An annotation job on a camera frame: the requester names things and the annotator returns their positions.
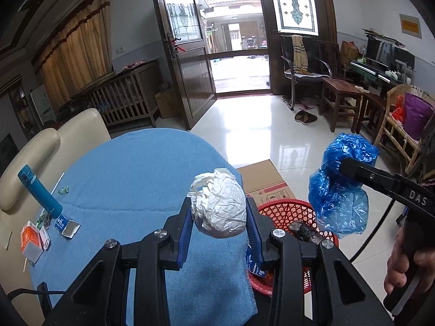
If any blue plastic bag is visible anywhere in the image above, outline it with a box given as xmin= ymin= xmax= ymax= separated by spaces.
xmin=308 ymin=133 xmax=379 ymax=239

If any black plastic bag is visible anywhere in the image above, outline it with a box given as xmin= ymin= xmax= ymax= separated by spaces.
xmin=288 ymin=221 xmax=324 ymax=244

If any white paper ball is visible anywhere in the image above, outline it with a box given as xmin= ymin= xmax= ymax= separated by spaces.
xmin=187 ymin=168 xmax=247 ymax=239

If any blue toothpaste box piece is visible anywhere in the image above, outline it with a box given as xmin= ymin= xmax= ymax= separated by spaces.
xmin=246 ymin=244 xmax=268 ymax=278

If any person's right hand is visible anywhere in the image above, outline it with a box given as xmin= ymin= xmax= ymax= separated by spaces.
xmin=383 ymin=227 xmax=435 ymax=297

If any wicker chair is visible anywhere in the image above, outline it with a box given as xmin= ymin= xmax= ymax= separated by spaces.
xmin=374 ymin=84 xmax=434 ymax=176

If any purple cushion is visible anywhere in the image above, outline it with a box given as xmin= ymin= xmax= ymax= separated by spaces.
xmin=404 ymin=93 xmax=434 ymax=140

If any small blue silver box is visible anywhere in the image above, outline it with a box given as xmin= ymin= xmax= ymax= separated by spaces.
xmin=55 ymin=214 xmax=81 ymax=239

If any red plastic mesh basket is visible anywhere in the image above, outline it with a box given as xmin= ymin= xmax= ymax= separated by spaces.
xmin=248 ymin=199 xmax=339 ymax=297

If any orange white small box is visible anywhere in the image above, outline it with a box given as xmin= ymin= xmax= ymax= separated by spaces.
xmin=21 ymin=221 xmax=51 ymax=264

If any wooden stool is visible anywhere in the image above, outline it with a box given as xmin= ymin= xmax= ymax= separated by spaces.
xmin=319 ymin=77 xmax=363 ymax=133

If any pair of slippers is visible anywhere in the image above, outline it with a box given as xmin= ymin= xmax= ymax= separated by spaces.
xmin=294 ymin=110 xmax=318 ymax=125

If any teal thermos bottle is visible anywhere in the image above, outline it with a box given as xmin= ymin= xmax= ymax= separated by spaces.
xmin=18 ymin=165 xmax=63 ymax=219

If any green candy wrapper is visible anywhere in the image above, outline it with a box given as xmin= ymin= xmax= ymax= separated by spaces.
xmin=58 ymin=186 xmax=70 ymax=195

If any blue tablecloth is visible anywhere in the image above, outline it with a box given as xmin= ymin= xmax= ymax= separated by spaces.
xmin=30 ymin=128 xmax=257 ymax=325

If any computer monitor desk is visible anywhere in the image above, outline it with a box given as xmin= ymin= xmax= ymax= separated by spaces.
xmin=349 ymin=29 xmax=415 ymax=97

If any brown cardboard box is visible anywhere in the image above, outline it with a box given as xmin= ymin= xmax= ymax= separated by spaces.
xmin=237 ymin=160 xmax=296 ymax=207

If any black metal armchair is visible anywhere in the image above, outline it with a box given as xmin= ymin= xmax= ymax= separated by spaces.
xmin=281 ymin=35 xmax=333 ymax=110

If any cream leather chair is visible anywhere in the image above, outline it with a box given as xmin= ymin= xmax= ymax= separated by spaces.
xmin=0 ymin=127 xmax=61 ymax=212

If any stained glass window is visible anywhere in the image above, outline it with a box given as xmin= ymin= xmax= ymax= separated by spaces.
xmin=273 ymin=0 xmax=319 ymax=36

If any wooden crib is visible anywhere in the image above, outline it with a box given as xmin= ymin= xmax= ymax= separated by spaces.
xmin=72 ymin=60 xmax=163 ymax=127

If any dark wooden door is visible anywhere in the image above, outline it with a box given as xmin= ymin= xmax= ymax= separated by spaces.
xmin=153 ymin=0 xmax=216 ymax=130

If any yellow curtain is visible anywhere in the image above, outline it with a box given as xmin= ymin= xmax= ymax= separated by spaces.
xmin=32 ymin=0 xmax=113 ymax=110

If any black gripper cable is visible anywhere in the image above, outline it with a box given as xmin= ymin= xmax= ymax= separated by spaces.
xmin=349 ymin=198 xmax=397 ymax=264

